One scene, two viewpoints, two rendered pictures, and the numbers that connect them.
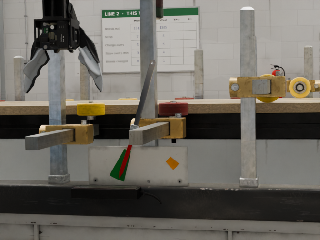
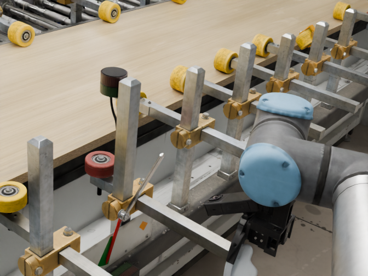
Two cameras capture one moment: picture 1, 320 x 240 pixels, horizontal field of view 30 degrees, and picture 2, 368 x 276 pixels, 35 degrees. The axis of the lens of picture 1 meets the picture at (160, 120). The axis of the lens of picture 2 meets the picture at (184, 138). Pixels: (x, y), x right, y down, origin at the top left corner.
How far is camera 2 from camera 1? 162 cm
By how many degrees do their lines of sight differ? 69
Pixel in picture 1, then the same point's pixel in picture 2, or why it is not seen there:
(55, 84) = (47, 211)
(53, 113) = (45, 242)
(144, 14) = (133, 101)
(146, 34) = (133, 121)
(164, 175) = (136, 239)
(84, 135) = (78, 246)
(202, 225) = not seen: hidden behind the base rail
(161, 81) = not seen: outside the picture
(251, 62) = (197, 115)
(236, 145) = not seen: hidden behind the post
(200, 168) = (91, 196)
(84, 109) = (17, 205)
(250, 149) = (188, 183)
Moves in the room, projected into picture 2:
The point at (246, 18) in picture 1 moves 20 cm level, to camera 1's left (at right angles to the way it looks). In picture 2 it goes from (200, 80) to (164, 109)
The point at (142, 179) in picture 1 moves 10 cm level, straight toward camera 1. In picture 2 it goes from (121, 252) to (157, 266)
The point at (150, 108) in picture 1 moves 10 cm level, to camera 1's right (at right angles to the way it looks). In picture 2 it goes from (130, 188) to (149, 170)
